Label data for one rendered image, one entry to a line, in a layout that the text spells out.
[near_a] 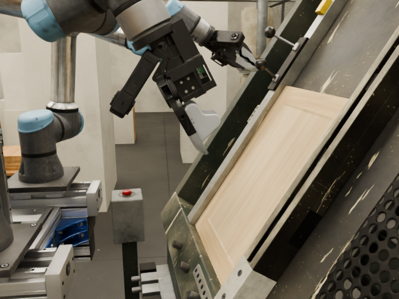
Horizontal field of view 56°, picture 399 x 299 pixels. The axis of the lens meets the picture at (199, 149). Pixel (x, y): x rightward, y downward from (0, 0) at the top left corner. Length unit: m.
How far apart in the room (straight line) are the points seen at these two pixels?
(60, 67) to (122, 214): 0.58
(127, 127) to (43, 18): 5.56
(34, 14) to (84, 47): 2.77
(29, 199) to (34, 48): 2.20
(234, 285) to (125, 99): 0.48
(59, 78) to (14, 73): 3.95
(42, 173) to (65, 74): 0.36
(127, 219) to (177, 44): 0.99
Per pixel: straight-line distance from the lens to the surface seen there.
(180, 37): 0.59
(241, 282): 0.85
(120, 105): 0.59
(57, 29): 0.62
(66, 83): 1.45
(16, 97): 5.42
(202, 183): 1.53
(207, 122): 0.60
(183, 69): 0.57
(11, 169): 4.84
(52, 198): 1.41
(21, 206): 1.45
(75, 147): 3.52
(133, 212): 1.47
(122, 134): 6.18
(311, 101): 1.10
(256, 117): 1.27
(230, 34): 1.22
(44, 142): 1.37
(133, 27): 0.57
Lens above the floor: 1.48
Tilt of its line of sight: 15 degrees down
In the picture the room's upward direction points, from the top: straight up
